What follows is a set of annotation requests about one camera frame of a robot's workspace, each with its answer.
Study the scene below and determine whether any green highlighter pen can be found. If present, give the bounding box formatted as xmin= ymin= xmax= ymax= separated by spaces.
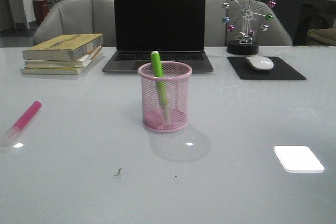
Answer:
xmin=151 ymin=51 xmax=170 ymax=123

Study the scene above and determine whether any pink mesh pen holder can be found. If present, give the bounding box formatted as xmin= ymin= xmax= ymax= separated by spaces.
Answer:
xmin=138 ymin=61 xmax=192 ymax=132

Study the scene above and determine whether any grey laptop computer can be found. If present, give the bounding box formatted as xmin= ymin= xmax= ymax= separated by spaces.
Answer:
xmin=102 ymin=0 xmax=213 ymax=74

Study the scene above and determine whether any middle cream book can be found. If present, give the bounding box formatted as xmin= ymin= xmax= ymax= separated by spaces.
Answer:
xmin=25 ymin=46 xmax=102 ymax=68

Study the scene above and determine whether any bottom yellow book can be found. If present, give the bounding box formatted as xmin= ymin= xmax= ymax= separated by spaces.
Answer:
xmin=21 ymin=53 xmax=100 ymax=75

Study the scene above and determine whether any yellow book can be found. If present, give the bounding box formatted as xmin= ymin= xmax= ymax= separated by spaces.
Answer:
xmin=21 ymin=53 xmax=100 ymax=75
xmin=22 ymin=34 xmax=103 ymax=61

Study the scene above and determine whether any right grey armchair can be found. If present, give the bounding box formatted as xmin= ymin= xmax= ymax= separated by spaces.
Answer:
xmin=204 ymin=0 xmax=292 ymax=46

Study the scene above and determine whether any grey armchair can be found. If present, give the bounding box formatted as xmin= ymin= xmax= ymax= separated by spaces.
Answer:
xmin=33 ymin=0 xmax=117 ymax=47
xmin=204 ymin=0 xmax=292 ymax=46

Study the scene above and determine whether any white computer mouse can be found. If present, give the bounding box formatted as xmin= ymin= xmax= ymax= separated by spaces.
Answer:
xmin=246 ymin=55 xmax=274 ymax=71

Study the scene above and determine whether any top yellow book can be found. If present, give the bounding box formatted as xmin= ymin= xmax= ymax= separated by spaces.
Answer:
xmin=22 ymin=34 xmax=103 ymax=61

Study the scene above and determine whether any left grey armchair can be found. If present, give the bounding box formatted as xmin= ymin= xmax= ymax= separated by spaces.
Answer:
xmin=33 ymin=0 xmax=117 ymax=47

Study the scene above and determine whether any black mouse pad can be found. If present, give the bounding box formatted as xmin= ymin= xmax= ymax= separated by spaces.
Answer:
xmin=227 ymin=56 xmax=307 ymax=80

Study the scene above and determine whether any ferris wheel desk toy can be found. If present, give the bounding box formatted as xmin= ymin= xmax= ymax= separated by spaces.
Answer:
xmin=222 ymin=0 xmax=274 ymax=55

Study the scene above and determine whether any red trash bin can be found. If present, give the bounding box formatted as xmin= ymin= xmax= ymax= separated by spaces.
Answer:
xmin=32 ymin=0 xmax=49 ymax=25

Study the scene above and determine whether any pink highlighter pen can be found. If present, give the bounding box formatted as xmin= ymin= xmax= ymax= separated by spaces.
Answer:
xmin=1 ymin=101 xmax=41 ymax=147

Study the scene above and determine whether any olive cushion seat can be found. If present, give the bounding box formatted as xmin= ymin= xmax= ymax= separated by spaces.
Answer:
xmin=307 ymin=28 xmax=335 ymax=46

